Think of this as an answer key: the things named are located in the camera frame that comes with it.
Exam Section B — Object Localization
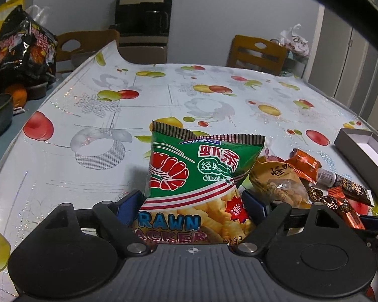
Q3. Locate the black noodle bag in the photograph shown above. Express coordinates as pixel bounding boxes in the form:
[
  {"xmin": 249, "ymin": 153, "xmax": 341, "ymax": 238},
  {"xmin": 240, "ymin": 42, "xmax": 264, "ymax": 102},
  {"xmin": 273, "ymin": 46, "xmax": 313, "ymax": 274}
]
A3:
[{"xmin": 0, "ymin": 6, "xmax": 58, "ymax": 85}]

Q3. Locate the clear plastic bag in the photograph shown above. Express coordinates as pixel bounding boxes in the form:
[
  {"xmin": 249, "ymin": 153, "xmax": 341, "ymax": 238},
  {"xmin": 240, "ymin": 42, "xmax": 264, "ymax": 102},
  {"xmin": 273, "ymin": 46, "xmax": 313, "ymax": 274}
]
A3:
[{"xmin": 27, "ymin": 5, "xmax": 51, "ymax": 26}]

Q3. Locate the brown gold candy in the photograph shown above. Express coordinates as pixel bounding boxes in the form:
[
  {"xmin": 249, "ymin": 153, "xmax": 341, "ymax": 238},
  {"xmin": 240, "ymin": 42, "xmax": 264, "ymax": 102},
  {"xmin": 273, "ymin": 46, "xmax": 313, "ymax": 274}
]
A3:
[
  {"xmin": 307, "ymin": 186, "xmax": 324, "ymax": 201},
  {"xmin": 321, "ymin": 195, "xmax": 352, "ymax": 214}
]

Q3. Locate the dark brown snack bar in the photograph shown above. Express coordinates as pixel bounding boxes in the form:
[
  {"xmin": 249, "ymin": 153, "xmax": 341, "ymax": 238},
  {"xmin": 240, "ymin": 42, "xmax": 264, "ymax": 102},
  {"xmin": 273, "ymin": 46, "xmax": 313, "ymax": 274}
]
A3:
[{"xmin": 317, "ymin": 168, "xmax": 375, "ymax": 207}]

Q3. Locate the white cardboard box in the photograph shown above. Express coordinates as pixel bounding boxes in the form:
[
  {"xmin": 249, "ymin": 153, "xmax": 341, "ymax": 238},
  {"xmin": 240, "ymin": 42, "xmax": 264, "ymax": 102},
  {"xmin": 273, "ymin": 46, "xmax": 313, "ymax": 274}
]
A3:
[{"xmin": 334, "ymin": 128, "xmax": 378, "ymax": 177}]

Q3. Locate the orange bar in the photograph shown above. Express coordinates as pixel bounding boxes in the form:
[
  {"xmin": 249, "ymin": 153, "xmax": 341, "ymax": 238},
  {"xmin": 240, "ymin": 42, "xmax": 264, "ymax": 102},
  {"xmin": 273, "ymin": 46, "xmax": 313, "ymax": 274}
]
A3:
[{"xmin": 328, "ymin": 186, "xmax": 366, "ymax": 230}]

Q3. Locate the wooden chair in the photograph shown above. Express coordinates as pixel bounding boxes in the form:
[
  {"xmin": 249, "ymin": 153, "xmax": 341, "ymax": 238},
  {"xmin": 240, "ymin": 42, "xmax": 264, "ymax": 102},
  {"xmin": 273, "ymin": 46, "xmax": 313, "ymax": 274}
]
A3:
[
  {"xmin": 226, "ymin": 34, "xmax": 287, "ymax": 76},
  {"xmin": 55, "ymin": 30, "xmax": 120, "ymax": 73}
]

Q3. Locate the white door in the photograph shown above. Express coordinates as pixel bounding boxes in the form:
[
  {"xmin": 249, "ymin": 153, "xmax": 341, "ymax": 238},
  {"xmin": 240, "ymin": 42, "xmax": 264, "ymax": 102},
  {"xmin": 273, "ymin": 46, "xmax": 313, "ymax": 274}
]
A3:
[{"xmin": 302, "ymin": 6, "xmax": 378, "ymax": 133}]

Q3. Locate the orange snack packet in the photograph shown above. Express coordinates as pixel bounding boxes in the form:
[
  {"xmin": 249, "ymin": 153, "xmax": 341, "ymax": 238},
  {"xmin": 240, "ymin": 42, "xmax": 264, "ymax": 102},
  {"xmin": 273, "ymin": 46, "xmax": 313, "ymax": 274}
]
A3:
[{"xmin": 288, "ymin": 149, "xmax": 322, "ymax": 186}]

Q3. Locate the orange fruit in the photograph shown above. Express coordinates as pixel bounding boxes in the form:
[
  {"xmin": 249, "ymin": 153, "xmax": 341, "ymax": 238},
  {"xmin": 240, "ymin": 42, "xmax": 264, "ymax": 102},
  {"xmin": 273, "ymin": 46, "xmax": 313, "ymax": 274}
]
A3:
[{"xmin": 5, "ymin": 85, "xmax": 28, "ymax": 107}]

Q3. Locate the green prawn cracker bag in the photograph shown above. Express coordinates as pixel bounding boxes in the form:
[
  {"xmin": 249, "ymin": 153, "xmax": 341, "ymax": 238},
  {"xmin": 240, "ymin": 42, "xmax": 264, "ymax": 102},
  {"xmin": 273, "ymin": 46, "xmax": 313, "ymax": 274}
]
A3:
[{"xmin": 132, "ymin": 121, "xmax": 266, "ymax": 246}]

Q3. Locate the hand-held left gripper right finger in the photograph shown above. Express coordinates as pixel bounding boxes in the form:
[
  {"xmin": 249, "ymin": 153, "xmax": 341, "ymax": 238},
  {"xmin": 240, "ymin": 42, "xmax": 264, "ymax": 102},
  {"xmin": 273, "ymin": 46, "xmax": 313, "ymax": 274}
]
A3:
[{"xmin": 233, "ymin": 190, "xmax": 356, "ymax": 255}]

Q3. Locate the yellow-brown snack packet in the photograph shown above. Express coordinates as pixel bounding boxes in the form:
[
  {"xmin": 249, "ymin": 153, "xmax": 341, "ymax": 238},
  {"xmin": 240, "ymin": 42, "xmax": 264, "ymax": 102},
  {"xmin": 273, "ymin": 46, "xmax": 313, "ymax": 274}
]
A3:
[{"xmin": 249, "ymin": 156, "xmax": 309, "ymax": 210}]

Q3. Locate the black coffee machine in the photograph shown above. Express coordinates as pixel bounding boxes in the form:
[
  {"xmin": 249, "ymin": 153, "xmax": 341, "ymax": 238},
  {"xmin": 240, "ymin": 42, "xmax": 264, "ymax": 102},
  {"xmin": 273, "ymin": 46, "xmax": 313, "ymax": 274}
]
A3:
[{"xmin": 115, "ymin": 0, "xmax": 173, "ymax": 46}]

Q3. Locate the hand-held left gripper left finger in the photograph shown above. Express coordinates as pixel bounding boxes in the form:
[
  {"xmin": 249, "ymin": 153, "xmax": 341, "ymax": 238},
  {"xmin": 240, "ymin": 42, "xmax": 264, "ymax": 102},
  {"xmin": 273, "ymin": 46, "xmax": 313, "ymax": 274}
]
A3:
[{"xmin": 41, "ymin": 190, "xmax": 150, "ymax": 255}]

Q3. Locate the glass cart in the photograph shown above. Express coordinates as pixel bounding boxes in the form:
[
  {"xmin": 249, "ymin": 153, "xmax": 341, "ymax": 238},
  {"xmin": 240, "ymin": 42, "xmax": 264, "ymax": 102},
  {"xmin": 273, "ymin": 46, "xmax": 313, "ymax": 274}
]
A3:
[{"xmin": 283, "ymin": 50, "xmax": 307, "ymax": 78}]

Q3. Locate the white plastic bag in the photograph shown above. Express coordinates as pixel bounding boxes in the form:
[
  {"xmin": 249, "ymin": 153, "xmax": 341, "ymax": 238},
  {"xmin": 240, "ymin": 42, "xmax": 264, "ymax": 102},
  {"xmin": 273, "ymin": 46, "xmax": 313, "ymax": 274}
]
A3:
[{"xmin": 279, "ymin": 23, "xmax": 310, "ymax": 57}]

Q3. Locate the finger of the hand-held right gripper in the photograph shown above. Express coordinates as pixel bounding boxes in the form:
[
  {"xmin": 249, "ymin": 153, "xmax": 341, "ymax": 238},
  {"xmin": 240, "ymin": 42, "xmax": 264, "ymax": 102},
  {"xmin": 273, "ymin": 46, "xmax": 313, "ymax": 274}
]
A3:
[{"xmin": 361, "ymin": 215, "xmax": 378, "ymax": 230}]

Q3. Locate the yellow bag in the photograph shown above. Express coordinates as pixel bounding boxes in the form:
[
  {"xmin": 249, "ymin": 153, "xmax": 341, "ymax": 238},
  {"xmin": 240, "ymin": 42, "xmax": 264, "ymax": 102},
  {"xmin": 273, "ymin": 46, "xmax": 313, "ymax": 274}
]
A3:
[{"xmin": 0, "ymin": 0, "xmax": 26, "ymax": 60}]

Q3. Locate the fruit print plastic tablecloth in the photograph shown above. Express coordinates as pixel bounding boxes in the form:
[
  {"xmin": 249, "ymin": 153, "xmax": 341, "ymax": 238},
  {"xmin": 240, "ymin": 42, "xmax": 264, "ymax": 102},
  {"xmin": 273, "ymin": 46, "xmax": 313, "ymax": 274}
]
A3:
[{"xmin": 0, "ymin": 39, "xmax": 378, "ymax": 290}]

